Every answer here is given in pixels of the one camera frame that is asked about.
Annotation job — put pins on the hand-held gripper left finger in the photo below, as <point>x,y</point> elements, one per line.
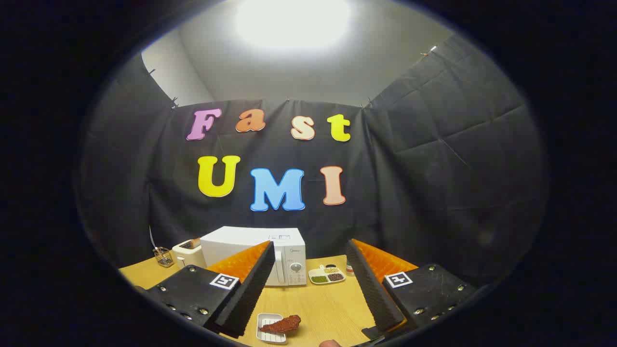
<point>250,294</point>

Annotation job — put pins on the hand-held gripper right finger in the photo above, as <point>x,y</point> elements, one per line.
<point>373,294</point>

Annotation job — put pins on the brown roasted meat piece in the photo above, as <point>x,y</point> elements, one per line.
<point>284,324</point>

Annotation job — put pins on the white toaster oven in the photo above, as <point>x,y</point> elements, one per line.
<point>289,270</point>

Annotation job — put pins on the white bread toaster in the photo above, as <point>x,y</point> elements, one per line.
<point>188,255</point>

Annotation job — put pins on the clear plastic water bottle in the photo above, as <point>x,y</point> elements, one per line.
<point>349,270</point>

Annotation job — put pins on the small white ribbed tray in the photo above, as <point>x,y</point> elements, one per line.
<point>267,338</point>

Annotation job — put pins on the white divided bean dish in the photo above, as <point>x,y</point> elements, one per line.
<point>328,277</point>

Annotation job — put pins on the bright ceiling light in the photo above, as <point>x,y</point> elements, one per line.
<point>294,21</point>

